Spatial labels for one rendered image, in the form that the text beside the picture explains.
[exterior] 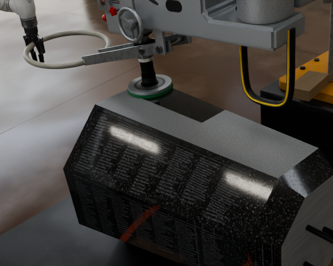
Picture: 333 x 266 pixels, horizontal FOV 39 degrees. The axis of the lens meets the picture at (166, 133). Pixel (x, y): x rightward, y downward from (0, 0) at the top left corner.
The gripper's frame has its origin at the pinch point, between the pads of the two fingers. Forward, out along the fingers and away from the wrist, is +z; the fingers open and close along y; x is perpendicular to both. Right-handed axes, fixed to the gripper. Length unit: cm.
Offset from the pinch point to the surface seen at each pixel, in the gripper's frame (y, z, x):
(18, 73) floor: -175, 107, 135
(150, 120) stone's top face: 102, -9, -45
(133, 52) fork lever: 82, -26, -22
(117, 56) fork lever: 71, -21, -18
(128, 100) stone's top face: 83, -6, -31
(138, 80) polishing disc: 79, -8, -15
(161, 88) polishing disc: 95, -10, -20
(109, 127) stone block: 82, -1, -48
